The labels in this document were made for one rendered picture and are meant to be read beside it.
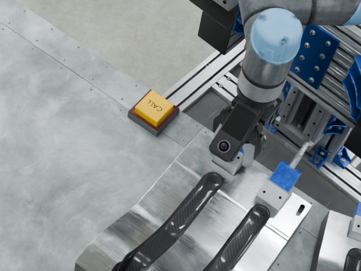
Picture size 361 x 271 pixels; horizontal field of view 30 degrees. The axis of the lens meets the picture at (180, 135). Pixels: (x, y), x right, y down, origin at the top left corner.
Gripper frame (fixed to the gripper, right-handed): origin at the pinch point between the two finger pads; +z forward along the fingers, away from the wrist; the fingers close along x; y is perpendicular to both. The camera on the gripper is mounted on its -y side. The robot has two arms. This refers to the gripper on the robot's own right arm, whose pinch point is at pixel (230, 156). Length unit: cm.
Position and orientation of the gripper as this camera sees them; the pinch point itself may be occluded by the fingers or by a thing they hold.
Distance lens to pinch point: 129.2
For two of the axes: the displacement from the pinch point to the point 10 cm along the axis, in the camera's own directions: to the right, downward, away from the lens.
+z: -1.1, 5.4, 8.3
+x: -8.0, -5.4, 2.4
